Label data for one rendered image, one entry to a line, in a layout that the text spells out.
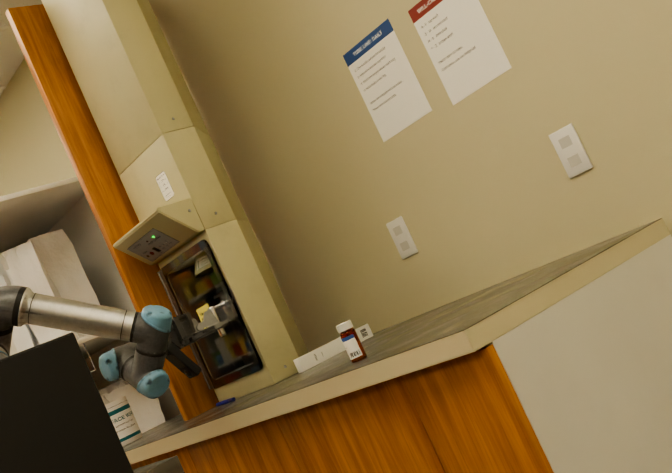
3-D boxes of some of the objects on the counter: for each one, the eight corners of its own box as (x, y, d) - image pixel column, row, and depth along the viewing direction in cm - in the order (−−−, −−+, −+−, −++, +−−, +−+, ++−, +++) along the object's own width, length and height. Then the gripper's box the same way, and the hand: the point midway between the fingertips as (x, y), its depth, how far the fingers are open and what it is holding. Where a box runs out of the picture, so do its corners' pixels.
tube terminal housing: (281, 373, 283) (184, 158, 290) (339, 350, 259) (231, 116, 266) (219, 405, 267) (118, 176, 274) (275, 383, 243) (162, 133, 249)
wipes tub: (133, 439, 304) (116, 399, 305) (149, 433, 294) (131, 392, 296) (100, 456, 296) (82, 415, 297) (114, 450, 286) (96, 408, 287)
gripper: (159, 322, 227) (223, 296, 241) (137, 335, 238) (200, 309, 252) (172, 353, 226) (236, 324, 240) (149, 364, 237) (212, 337, 251)
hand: (219, 327), depth 245 cm, fingers open, 8 cm apart
